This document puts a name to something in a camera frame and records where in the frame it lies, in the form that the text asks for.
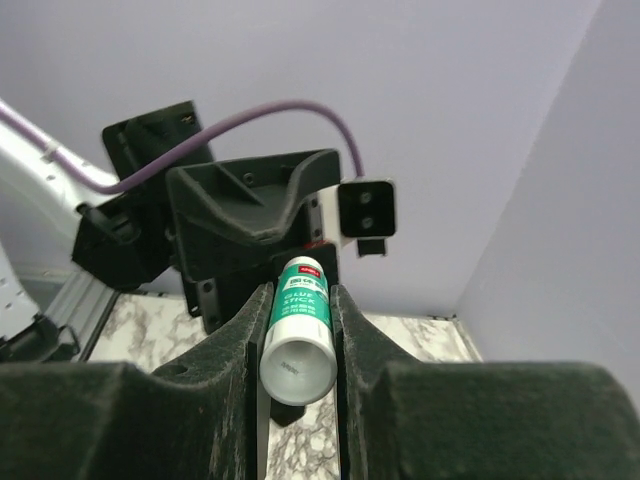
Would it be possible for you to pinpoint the aluminium frame rail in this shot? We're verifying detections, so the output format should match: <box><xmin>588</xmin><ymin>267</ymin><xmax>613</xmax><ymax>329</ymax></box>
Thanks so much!
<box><xmin>46</xmin><ymin>272</ymin><xmax>119</xmax><ymax>362</ymax></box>

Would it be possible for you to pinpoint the small green white tube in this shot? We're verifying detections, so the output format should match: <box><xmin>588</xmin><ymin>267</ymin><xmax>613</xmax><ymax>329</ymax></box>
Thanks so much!
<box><xmin>260</xmin><ymin>256</ymin><xmax>337</xmax><ymax>406</ymax></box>

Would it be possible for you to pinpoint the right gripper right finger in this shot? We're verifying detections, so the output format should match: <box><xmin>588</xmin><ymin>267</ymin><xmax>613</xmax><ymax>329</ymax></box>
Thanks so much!
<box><xmin>331</xmin><ymin>285</ymin><xmax>639</xmax><ymax>479</ymax></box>

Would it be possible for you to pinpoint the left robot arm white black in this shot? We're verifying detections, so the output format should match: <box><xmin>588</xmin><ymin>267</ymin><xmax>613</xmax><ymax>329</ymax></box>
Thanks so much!
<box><xmin>1</xmin><ymin>100</ymin><xmax>346</xmax><ymax>407</ymax></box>

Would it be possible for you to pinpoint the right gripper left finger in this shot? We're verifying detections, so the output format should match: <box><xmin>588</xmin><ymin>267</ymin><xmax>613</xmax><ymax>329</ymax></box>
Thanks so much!
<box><xmin>1</xmin><ymin>284</ymin><xmax>274</xmax><ymax>479</ymax></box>

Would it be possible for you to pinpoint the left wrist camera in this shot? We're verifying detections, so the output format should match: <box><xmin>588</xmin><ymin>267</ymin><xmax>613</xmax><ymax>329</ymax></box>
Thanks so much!
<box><xmin>318</xmin><ymin>179</ymin><xmax>397</xmax><ymax>257</ymax></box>

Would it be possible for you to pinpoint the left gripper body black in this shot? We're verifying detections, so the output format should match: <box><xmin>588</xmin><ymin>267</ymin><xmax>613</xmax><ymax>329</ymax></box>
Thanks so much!
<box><xmin>174</xmin><ymin>189</ymin><xmax>340</xmax><ymax>333</ymax></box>

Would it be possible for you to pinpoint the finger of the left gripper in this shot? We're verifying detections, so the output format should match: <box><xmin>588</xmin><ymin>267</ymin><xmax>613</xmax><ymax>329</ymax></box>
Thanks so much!
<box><xmin>270</xmin><ymin>399</ymin><xmax>305</xmax><ymax>427</ymax></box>
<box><xmin>166</xmin><ymin>149</ymin><xmax>341</xmax><ymax>245</ymax></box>

